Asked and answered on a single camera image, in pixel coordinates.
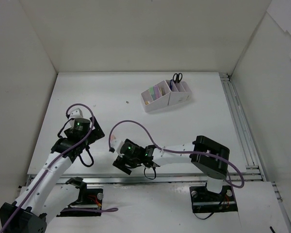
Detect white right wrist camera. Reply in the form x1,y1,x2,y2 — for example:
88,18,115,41
109,139,124,156

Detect aluminium front rail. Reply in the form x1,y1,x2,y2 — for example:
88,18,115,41
26,172,236,187

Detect yellow ruler strip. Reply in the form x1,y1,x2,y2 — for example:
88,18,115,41
160,86,166,96

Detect purple highlighter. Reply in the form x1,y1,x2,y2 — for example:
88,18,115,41
153,85,160,99

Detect pink white desk organizer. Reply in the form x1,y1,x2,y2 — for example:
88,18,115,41
141,80,193,113

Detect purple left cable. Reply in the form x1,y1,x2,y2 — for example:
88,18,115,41
0,103,119,233

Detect purple cable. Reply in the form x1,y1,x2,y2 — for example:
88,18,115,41
108,120,245,189
0,103,119,233

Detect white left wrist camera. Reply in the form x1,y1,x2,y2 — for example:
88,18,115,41
68,108,83,119

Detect aluminium side rail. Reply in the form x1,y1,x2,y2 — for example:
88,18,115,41
219,71,284,202

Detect small scissors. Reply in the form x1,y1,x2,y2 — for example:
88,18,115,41
173,72,183,83

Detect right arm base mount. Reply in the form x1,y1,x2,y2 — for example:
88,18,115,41
189,184,238,220

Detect green capped marker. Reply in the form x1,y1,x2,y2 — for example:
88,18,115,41
149,86,156,101

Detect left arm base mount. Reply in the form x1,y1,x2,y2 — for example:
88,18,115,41
57,177,103,217

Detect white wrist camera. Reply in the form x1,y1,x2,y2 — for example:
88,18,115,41
68,108,83,119
109,139,124,156

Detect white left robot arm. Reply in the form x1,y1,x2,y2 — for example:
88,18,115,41
0,117,105,233

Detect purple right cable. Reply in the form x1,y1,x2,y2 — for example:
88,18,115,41
108,120,245,189

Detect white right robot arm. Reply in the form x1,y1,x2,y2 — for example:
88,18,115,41
110,136,230,200

